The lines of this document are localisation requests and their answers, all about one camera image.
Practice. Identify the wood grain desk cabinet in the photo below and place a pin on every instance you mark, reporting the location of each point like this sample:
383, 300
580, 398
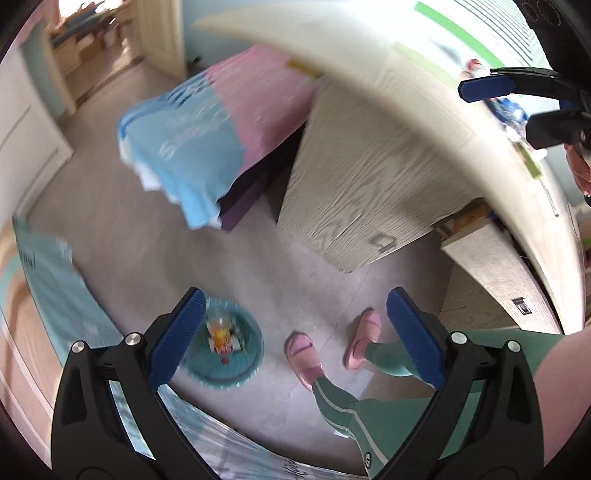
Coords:
364, 185

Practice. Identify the teal trash bin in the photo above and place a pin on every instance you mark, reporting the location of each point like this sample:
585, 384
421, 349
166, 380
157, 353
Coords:
204, 366

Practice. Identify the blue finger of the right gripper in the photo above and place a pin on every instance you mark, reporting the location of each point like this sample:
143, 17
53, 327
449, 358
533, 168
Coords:
549, 129
484, 88

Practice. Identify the purple storage bench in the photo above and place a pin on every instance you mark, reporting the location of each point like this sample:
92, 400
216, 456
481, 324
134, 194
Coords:
252, 183

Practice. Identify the person's right hand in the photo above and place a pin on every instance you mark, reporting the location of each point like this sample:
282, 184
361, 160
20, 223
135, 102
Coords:
580, 170

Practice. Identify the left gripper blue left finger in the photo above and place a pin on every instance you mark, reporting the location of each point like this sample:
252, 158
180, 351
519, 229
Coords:
169, 336

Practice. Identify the orange iced tea bottle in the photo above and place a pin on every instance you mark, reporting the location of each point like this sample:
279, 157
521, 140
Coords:
220, 339

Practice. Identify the blue pink towel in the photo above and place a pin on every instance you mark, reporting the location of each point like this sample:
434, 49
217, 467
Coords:
194, 141

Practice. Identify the left pink slipper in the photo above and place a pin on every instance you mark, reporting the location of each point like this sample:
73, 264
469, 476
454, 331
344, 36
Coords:
303, 359

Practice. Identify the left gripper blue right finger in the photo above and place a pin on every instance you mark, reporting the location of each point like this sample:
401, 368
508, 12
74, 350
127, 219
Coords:
422, 334

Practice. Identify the green striped eye chart poster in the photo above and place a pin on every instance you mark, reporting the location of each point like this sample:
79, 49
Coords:
495, 30

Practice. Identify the white wardrobe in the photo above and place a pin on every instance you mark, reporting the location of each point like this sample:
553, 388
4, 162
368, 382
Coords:
33, 148

